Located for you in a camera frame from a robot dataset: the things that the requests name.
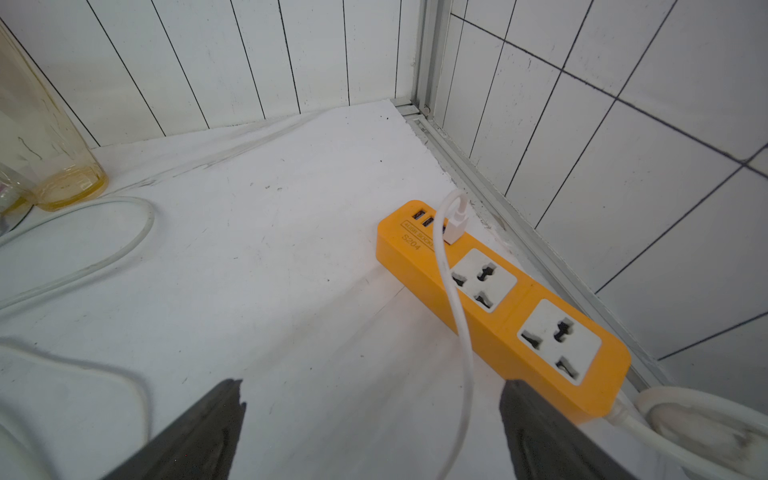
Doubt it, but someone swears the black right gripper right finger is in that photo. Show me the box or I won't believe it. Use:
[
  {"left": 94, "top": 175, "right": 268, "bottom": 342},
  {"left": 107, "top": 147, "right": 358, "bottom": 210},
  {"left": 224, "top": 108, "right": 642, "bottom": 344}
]
[{"left": 499, "top": 380, "right": 633, "bottom": 480}]

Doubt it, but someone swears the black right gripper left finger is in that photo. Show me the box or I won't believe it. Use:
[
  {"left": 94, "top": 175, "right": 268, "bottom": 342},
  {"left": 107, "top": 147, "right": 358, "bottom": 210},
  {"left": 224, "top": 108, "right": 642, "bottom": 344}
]
[{"left": 106, "top": 379, "right": 247, "bottom": 479}]

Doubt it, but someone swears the white charging cable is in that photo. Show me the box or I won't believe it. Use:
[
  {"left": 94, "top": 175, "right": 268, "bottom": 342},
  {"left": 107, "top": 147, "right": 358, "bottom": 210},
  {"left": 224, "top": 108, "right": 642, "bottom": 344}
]
[{"left": 0, "top": 189, "right": 475, "bottom": 480}]

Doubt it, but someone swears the orange power strip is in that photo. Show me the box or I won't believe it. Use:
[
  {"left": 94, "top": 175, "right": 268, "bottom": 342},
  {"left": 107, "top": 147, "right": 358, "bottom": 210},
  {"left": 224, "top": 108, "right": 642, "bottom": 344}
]
[{"left": 376, "top": 200, "right": 631, "bottom": 424}]

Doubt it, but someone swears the silver glass holder stand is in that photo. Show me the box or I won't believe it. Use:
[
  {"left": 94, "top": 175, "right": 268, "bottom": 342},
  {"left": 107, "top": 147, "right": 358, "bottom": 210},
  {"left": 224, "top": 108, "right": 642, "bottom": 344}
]
[{"left": 1, "top": 165, "right": 33, "bottom": 235}]

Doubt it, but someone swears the yellow drinking glass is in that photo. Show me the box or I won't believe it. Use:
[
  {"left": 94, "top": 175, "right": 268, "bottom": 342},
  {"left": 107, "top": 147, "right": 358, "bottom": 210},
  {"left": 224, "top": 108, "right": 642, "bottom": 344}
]
[{"left": 1, "top": 27, "right": 109, "bottom": 211}]

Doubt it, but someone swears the white orange-strip power cord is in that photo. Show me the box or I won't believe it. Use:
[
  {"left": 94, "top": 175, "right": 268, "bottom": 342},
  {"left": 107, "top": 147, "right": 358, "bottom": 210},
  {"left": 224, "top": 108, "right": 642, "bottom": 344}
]
[{"left": 605, "top": 385, "right": 768, "bottom": 480}]

